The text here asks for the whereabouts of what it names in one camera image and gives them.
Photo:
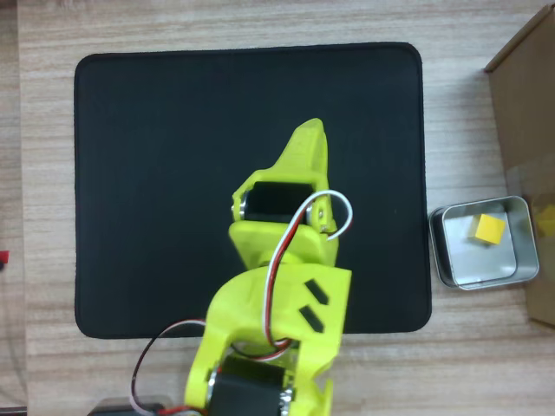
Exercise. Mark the brown cardboard box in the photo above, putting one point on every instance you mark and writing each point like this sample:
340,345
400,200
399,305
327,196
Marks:
529,108

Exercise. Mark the yellow cube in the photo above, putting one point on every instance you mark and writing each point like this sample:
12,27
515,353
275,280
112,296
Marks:
490,229

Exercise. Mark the small red black object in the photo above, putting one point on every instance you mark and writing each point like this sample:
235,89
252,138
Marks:
3,258

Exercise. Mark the yellow-green robot arm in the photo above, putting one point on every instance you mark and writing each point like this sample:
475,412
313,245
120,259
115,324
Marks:
243,303

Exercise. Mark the yellow-green gripper with servo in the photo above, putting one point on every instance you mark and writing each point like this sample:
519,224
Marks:
260,243

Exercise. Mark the black base box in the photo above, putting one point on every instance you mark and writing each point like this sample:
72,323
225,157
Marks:
117,408

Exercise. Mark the black mouse pad mat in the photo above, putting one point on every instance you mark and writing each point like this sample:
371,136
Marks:
173,151

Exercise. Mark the square metal tin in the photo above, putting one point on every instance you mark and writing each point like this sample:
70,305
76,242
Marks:
481,264

